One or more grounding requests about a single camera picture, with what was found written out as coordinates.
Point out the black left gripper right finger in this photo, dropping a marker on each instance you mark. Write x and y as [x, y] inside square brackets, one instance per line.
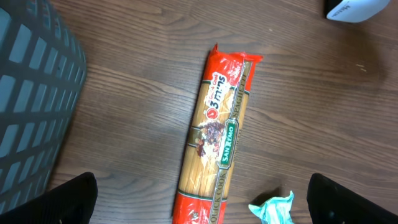
[332, 203]

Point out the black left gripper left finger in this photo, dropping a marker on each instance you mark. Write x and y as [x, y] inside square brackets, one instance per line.
[72, 202]

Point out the teal snack wrapper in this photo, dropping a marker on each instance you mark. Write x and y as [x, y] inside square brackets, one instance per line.
[271, 208]

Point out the orange spaghetti packet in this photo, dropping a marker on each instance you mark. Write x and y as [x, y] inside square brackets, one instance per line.
[212, 141]

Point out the white barcode scanner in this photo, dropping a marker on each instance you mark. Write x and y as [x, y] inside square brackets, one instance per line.
[353, 11]

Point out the grey plastic mesh basket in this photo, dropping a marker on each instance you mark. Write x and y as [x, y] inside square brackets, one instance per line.
[43, 69]

